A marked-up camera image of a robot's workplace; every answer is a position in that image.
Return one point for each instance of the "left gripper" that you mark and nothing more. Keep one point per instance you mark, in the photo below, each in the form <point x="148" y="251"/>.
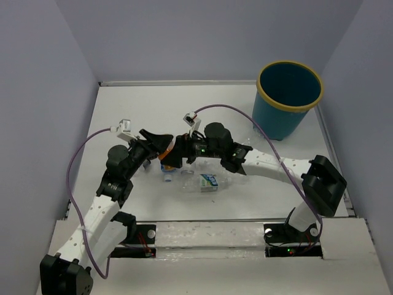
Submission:
<point x="153" y="144"/>

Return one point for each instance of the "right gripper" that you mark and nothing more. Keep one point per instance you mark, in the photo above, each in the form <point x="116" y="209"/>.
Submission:
<point x="183" y="148"/>

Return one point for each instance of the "orange plastic bottle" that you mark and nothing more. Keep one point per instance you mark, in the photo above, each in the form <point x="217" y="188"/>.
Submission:
<point x="167" y="151"/>

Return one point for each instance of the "blue label plastic bottle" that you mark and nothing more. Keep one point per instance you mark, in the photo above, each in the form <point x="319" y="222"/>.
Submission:
<point x="168" y="173"/>

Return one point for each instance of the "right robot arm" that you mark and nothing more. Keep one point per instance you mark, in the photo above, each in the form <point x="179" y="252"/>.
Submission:
<point x="320" y="183"/>

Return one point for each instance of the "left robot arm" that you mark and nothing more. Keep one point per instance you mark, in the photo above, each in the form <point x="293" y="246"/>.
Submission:
<point x="87" y="252"/>

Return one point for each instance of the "blue bin yellow rim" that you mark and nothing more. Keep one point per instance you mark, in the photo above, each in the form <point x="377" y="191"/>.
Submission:
<point x="286" y="92"/>

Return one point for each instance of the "clear plastic jar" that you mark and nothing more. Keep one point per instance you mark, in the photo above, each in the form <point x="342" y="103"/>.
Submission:
<point x="187" y="171"/>

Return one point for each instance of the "green label plastic bottle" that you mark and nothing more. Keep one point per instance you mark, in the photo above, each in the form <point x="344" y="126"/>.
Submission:
<point x="205" y="183"/>

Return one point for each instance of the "clear crumpled plastic bottle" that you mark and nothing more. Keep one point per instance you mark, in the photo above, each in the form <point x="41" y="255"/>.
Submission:
<point x="233" y="179"/>

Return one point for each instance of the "clear slim plastic bottle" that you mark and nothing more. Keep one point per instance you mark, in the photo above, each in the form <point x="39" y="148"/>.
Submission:
<point x="253" y="138"/>

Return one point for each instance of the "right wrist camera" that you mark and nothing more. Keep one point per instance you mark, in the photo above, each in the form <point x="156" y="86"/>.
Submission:
<point x="193" y="121"/>

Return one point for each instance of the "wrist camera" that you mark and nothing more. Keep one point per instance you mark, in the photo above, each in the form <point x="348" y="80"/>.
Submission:
<point x="193" y="121"/>
<point x="125" y="128"/>

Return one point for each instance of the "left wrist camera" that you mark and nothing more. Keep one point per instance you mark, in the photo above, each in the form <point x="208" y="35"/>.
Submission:
<point x="125" y="128"/>

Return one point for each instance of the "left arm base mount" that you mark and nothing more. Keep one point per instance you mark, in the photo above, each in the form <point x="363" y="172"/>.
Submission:
<point x="140" y="238"/>

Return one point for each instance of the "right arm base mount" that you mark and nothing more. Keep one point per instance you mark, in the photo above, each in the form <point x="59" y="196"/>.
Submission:
<point x="283" y="241"/>

